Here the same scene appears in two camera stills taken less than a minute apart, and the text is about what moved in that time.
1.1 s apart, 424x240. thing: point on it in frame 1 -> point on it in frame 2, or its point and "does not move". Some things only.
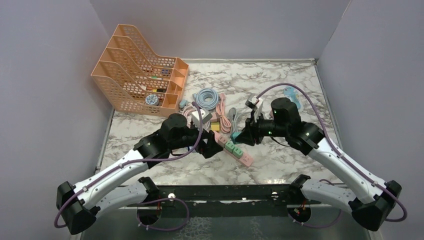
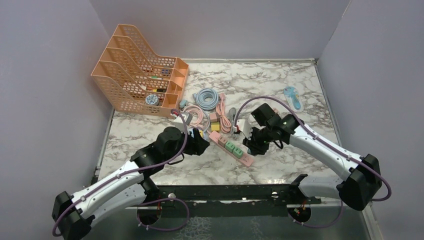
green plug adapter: (229, 146) does not move
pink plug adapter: (214, 118) does not move
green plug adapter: (237, 152) does not move
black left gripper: (211, 148) -> (197, 144)
